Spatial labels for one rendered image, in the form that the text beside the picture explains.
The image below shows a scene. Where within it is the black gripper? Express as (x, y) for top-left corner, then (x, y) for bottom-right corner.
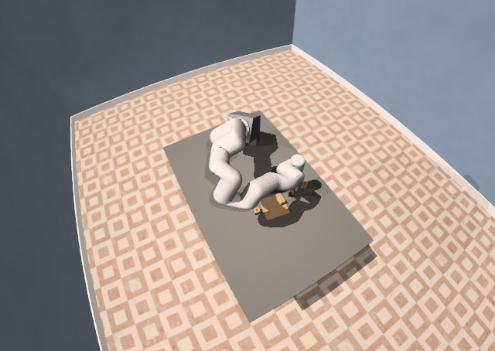
(288, 187), (298, 197)

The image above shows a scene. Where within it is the tan flat mat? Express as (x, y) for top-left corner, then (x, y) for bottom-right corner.
(260, 193), (290, 221)

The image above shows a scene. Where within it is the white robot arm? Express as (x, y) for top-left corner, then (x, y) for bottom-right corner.
(209, 115), (306, 210)

